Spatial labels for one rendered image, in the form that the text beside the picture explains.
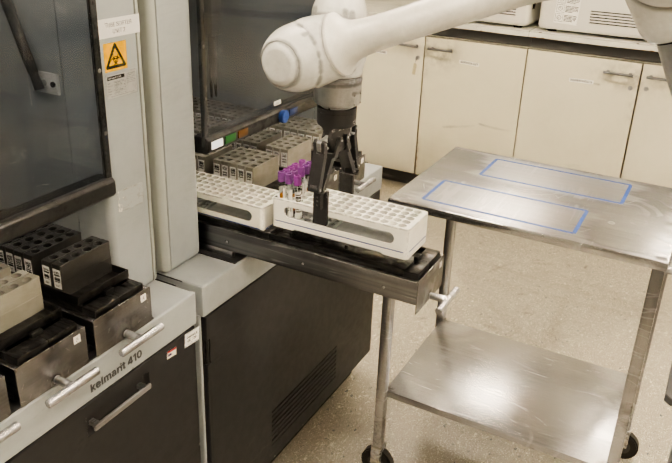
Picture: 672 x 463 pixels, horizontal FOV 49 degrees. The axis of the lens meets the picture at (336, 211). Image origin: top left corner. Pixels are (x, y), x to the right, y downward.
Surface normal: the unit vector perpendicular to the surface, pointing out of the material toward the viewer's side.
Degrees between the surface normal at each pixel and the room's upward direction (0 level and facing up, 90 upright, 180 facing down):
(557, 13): 90
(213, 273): 0
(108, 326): 90
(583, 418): 0
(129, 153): 90
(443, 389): 0
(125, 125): 90
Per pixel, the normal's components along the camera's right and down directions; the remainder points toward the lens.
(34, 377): 0.88, 0.21
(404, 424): 0.04, -0.92
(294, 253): -0.48, 0.33
